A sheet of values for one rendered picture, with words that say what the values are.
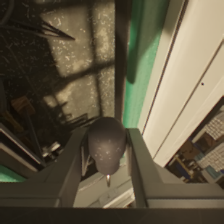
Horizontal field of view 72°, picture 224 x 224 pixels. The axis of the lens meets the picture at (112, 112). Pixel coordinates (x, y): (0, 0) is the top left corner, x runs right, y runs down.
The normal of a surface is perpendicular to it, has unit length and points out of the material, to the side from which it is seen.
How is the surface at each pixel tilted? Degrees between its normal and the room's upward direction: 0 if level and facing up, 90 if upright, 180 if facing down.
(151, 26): 0
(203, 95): 90
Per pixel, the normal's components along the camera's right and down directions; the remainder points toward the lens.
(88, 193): 0.01, -0.61
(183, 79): -0.86, 0.40
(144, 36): 0.51, 0.68
